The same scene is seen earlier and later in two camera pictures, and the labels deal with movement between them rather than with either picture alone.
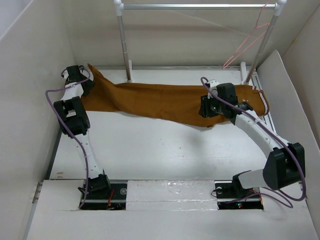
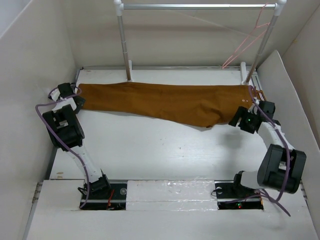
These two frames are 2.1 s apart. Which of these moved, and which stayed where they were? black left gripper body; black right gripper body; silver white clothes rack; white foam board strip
Moved: black right gripper body; black left gripper body
Stayed: white foam board strip; silver white clothes rack
